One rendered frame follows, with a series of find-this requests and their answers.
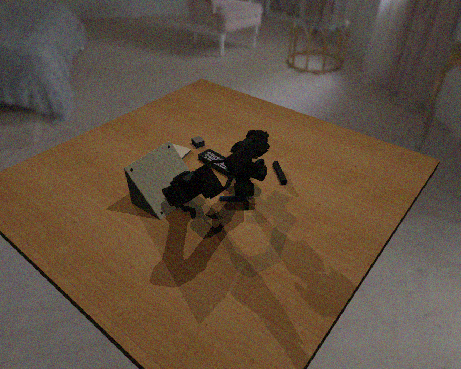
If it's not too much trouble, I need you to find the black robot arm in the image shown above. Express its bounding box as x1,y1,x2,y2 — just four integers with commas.
162,130,270,206

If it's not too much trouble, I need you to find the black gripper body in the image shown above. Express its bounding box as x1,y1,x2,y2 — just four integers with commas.
234,160,254,196

